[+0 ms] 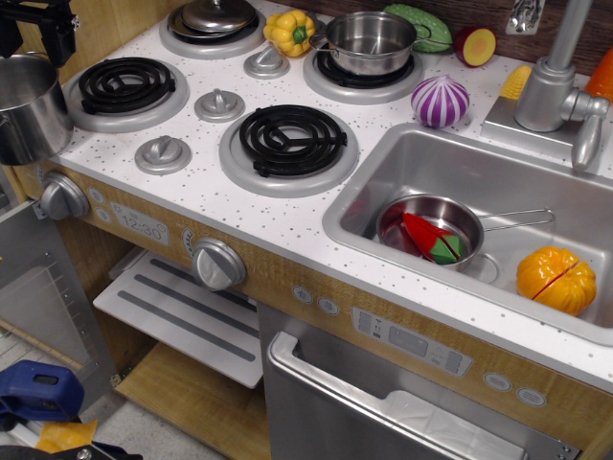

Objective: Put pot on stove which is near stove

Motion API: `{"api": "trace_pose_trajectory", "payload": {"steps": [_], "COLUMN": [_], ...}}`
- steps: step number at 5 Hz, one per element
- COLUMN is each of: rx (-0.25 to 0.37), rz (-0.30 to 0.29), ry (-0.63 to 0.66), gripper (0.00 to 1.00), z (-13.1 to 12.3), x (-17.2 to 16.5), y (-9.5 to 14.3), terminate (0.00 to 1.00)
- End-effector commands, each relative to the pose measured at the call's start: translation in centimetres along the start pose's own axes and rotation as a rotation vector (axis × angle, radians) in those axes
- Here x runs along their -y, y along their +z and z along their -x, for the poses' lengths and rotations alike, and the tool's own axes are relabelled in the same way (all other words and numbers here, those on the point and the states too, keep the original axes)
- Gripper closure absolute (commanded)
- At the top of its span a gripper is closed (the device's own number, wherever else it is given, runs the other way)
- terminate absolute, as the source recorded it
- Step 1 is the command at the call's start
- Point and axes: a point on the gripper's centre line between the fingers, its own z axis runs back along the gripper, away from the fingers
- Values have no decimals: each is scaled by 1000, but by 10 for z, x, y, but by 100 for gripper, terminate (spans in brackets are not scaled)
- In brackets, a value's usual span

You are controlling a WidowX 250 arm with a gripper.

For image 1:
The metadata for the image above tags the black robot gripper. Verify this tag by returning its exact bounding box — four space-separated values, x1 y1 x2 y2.
0 0 79 67

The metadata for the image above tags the tall steel pot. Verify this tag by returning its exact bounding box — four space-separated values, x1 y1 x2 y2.
1 52 74 166

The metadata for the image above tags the steel pot lid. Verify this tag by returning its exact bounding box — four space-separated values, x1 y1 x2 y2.
180 0 256 34

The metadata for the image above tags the black coil burner left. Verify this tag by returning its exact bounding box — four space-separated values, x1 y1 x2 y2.
78 57 176 114

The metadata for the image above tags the black coil burner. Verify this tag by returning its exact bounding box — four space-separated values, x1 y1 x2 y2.
238 104 348 177
78 57 176 114
315 52 415 89

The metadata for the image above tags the silver oven knob left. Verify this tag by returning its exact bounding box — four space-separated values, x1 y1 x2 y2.
40 172 90 220

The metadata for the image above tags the silver oven knob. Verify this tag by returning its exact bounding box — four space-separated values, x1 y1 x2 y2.
192 238 247 291
40 172 90 220

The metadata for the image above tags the silver stovetop knob front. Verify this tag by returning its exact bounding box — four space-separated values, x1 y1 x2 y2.
134 135 192 175

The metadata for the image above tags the silver stovetop knob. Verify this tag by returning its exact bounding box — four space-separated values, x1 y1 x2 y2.
243 46 290 80
194 88 245 123
134 135 192 175

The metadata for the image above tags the silver stovetop knob middle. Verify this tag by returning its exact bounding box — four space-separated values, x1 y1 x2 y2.
194 88 245 123

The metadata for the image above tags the silver stovetop knob back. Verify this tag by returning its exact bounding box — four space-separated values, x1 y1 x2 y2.
243 46 290 80

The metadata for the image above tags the yellow toy bell pepper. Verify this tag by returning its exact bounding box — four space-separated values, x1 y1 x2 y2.
263 10 316 58

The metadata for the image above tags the black coil burner front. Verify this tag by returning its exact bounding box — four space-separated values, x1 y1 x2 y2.
238 104 348 177

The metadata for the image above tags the open oven door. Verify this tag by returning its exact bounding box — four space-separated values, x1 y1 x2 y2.
1 201 116 415

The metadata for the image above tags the white oven rack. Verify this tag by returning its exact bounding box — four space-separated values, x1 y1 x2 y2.
94 251 262 388

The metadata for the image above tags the black coil burner back right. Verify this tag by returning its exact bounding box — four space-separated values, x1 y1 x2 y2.
315 52 415 89

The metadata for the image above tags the silver oven knob right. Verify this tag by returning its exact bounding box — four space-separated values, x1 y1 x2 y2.
192 238 247 291

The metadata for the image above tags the blue clamp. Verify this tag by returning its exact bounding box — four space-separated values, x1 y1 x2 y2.
1 360 84 431

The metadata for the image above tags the silver sink basin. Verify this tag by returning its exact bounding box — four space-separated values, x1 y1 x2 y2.
323 124 612 346

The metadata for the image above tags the green toy cucumber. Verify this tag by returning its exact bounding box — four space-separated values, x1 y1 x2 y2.
383 4 453 54

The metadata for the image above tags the purple toy onion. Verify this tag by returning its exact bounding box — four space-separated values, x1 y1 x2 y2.
411 75 470 128

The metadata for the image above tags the red toy fruit half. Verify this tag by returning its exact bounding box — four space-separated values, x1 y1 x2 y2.
454 27 497 67

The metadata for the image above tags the small steel saucepan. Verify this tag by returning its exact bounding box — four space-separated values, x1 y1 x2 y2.
375 194 556 272

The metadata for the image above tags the red toy chili pepper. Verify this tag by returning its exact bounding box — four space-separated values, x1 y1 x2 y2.
402 212 464 265

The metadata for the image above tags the silver dishwasher door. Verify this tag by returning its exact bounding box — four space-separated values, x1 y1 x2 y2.
258 306 581 459

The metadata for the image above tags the yellow toy corn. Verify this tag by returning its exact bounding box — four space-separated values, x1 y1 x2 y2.
499 65 532 101

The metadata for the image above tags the silver toy faucet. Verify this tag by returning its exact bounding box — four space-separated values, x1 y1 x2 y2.
481 1 610 172

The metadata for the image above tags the orange toy carrot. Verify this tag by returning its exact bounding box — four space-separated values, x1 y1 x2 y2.
584 48 613 102

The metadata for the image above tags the orange toy pumpkin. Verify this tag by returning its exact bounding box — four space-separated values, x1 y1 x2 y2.
516 246 598 316

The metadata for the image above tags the shallow steel pot with handles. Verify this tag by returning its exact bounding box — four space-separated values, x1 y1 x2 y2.
309 11 434 77

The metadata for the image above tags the silver wall hook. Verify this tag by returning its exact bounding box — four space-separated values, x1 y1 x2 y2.
506 0 546 35

